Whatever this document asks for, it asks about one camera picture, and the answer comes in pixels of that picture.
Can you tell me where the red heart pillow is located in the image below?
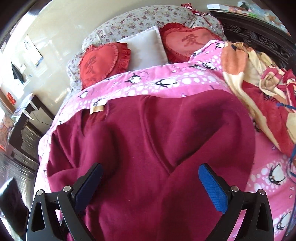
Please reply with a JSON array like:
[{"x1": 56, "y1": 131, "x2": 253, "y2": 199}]
[
  {"x1": 159, "y1": 23, "x2": 222, "y2": 63},
  {"x1": 79, "y1": 42, "x2": 131, "y2": 89}
]

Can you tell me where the wall calendar poster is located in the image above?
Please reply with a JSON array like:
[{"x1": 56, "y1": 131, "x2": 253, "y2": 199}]
[{"x1": 23, "y1": 35, "x2": 43, "y2": 67}]

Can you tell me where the orange cream patterned blanket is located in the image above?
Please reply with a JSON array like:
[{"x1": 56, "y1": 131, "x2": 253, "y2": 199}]
[{"x1": 221, "y1": 41, "x2": 295, "y2": 159}]

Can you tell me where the dark wooden desk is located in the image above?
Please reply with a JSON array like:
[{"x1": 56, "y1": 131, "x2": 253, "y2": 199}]
[{"x1": 8, "y1": 93, "x2": 55, "y2": 164}]

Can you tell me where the red heart pillow left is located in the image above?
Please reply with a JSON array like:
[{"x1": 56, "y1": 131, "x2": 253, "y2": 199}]
[{"x1": 79, "y1": 42, "x2": 131, "y2": 89}]

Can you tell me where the pink penguin blanket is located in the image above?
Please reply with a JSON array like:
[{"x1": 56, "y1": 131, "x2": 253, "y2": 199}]
[{"x1": 39, "y1": 40, "x2": 295, "y2": 240}]

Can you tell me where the white square pillow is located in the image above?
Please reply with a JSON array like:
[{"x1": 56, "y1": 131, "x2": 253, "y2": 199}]
[{"x1": 118, "y1": 26, "x2": 168, "y2": 71}]

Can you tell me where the red heart pillow right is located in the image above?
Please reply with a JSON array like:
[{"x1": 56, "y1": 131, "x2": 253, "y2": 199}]
[{"x1": 159, "y1": 23, "x2": 222, "y2": 63}]

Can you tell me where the dark carved wooden headboard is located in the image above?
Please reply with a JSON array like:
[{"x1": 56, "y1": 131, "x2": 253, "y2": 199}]
[{"x1": 210, "y1": 10, "x2": 295, "y2": 71}]

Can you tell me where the floral bedding pillow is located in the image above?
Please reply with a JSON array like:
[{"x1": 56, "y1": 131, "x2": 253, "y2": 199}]
[{"x1": 66, "y1": 5, "x2": 226, "y2": 91}]

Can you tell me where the maroon sweatshirt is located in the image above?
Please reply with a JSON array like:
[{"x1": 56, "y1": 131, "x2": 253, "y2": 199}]
[{"x1": 47, "y1": 90, "x2": 255, "y2": 240}]

